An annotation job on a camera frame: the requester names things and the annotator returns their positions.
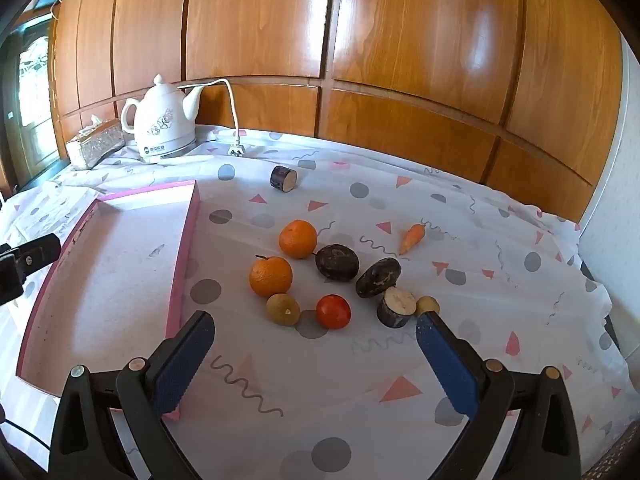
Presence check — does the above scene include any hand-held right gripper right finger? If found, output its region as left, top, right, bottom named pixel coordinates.
left=416, top=312, right=583, bottom=480

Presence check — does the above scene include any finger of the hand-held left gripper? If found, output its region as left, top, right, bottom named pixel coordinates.
left=0, top=233, right=62, bottom=306

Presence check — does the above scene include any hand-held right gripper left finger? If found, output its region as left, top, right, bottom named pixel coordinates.
left=48, top=311, right=216, bottom=480

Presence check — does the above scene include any pink rimmed white tray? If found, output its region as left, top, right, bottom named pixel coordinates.
left=16, top=181, right=201, bottom=420

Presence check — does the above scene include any purple sugarcane piece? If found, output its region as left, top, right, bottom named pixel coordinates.
left=270, top=165, right=298, bottom=193
left=376, top=287, right=417, bottom=329

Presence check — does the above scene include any round yellow-brown potato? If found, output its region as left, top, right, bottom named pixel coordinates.
left=266, top=293, right=301, bottom=327

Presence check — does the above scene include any orange with stem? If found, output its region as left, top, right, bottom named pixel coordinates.
left=249, top=255, right=294, bottom=298

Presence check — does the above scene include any red tomato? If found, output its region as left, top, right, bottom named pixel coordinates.
left=316, top=294, right=352, bottom=330

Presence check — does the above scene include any small orange carrot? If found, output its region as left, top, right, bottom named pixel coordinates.
left=398, top=223, right=427, bottom=256

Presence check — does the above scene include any round orange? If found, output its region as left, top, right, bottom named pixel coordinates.
left=278, top=219, right=319, bottom=260

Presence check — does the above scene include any patterned tissue box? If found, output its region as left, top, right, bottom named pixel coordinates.
left=66, top=115, right=126, bottom=168

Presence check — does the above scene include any white patterned tablecloth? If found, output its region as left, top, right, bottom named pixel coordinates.
left=0, top=125, right=628, bottom=480

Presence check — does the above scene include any glass door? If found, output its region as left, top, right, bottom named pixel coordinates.
left=0, top=10, right=61, bottom=193

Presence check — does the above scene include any white ceramic electric kettle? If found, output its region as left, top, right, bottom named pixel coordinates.
left=121, top=74, right=206, bottom=163

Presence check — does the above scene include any black perforated basket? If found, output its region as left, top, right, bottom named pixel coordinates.
left=582, top=420, right=640, bottom=480

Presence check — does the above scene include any thin black cable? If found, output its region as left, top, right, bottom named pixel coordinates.
left=0, top=417, right=51, bottom=453

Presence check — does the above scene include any white kettle power cord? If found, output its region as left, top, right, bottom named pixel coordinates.
left=182, top=78, right=247, bottom=157

